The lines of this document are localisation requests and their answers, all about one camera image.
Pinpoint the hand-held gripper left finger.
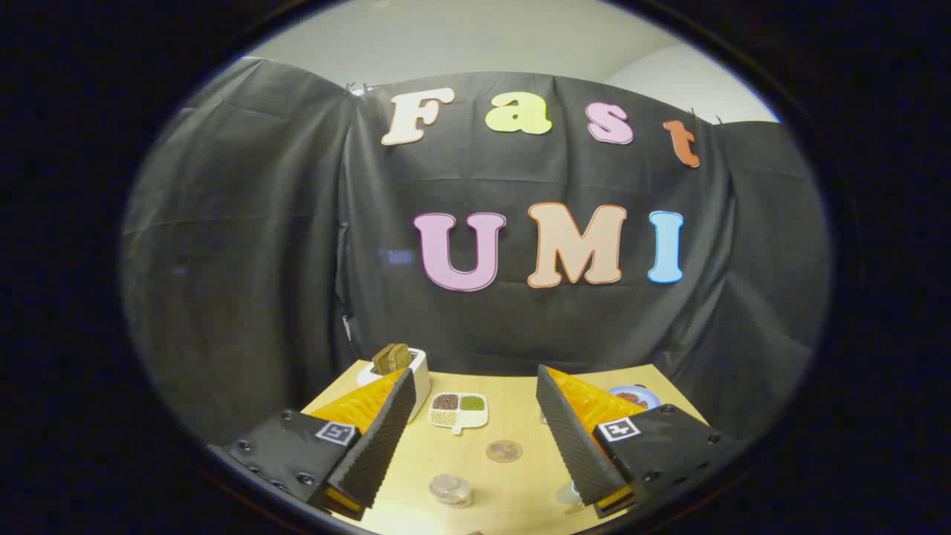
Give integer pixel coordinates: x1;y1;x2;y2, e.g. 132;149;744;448
221;366;418;522

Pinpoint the clear glass cup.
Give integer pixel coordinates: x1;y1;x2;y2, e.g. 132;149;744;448
556;481;588;515

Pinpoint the blue plate with food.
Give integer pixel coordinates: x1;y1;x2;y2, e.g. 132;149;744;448
607;384;661;411

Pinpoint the black backdrop cloth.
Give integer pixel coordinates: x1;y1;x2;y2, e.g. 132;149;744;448
120;56;831;454

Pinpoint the brown bread slice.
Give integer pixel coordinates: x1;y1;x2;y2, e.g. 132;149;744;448
371;343;413;375

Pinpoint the wooden table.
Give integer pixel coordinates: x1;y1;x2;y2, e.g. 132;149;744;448
301;360;707;535

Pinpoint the white compartment dish with beans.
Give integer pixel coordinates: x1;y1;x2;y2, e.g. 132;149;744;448
428;392;490;435

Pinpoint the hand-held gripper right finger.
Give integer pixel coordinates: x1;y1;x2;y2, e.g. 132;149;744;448
535;363;745;520

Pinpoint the white toaster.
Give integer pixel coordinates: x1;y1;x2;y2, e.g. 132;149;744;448
357;347;432;423

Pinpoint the clear juice bottle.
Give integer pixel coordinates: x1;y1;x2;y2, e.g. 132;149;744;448
429;473;473;509

